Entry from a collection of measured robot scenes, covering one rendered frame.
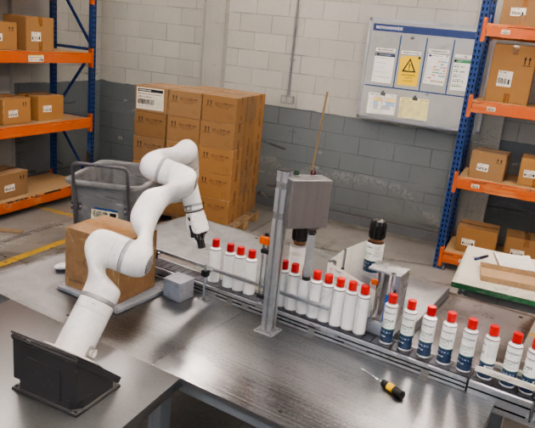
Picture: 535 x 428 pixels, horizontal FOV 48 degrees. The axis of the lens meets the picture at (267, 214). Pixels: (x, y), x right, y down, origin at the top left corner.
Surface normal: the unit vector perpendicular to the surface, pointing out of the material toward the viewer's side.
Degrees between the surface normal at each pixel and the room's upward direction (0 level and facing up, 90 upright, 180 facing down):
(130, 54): 90
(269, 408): 0
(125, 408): 0
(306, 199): 90
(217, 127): 89
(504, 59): 89
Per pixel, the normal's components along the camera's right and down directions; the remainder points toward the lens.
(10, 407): 0.10, -0.96
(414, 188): -0.41, 0.22
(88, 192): -0.11, 0.33
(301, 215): 0.39, 0.29
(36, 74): 0.91, 0.20
